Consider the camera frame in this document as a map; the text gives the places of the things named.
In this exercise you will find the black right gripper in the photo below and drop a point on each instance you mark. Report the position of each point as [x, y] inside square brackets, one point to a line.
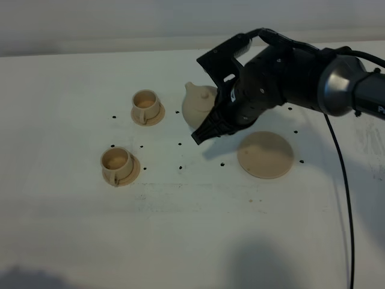
[272, 78]

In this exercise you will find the tan teapot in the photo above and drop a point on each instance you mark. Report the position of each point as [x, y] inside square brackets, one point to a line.
[197, 104]

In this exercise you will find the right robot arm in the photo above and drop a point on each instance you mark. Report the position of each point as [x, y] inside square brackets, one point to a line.
[331, 81]

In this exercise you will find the large tan teapot saucer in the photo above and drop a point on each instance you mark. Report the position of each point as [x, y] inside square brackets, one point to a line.
[265, 155]

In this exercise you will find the far tan cup saucer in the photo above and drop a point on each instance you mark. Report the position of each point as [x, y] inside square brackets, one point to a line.
[152, 121]

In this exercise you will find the tan cup saucer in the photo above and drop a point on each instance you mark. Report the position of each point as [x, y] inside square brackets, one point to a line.
[132, 174]
[152, 121]

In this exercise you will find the far tan teacup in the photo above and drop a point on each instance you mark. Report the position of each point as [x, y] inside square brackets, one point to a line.
[146, 105]

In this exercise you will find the tan teacup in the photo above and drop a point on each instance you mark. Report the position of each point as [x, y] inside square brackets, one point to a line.
[146, 105]
[111, 154]

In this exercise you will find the near tan teacup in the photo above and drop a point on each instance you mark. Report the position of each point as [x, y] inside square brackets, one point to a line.
[111, 154]

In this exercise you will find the near tan cup saucer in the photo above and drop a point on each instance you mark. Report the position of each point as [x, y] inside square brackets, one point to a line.
[132, 174]

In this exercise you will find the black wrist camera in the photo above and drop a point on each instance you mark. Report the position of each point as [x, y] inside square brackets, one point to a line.
[221, 61]

